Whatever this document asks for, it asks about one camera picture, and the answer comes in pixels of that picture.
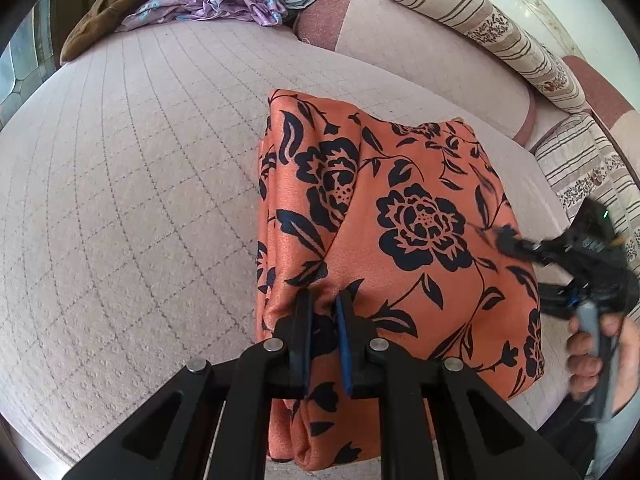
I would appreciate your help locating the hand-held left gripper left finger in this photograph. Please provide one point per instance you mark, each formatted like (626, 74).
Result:
(303, 360)

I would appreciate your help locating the person's right hand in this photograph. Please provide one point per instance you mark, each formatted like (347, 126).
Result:
(582, 360)

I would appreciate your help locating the person's right forearm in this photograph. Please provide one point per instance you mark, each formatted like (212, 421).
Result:
(620, 440)

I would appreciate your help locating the striped beige pillow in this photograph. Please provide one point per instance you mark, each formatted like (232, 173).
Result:
(480, 25)
(580, 160)

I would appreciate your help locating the brown cloth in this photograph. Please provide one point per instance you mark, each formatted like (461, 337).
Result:
(105, 15)

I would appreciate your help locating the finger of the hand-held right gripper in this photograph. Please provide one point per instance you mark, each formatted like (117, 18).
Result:
(555, 302)
(515, 242)

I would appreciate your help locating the quilted white mattress pad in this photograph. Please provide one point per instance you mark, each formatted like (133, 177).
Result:
(130, 200)

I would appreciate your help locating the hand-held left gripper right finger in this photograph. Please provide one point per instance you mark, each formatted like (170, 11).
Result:
(343, 360)

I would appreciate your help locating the pink and white bed sheet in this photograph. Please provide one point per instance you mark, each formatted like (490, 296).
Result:
(430, 50)

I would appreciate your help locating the purple crumpled cloth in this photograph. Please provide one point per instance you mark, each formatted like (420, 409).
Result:
(210, 5)

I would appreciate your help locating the orange floral garment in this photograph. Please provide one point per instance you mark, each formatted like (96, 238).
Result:
(400, 220)

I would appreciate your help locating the window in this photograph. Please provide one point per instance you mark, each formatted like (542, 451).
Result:
(20, 70)

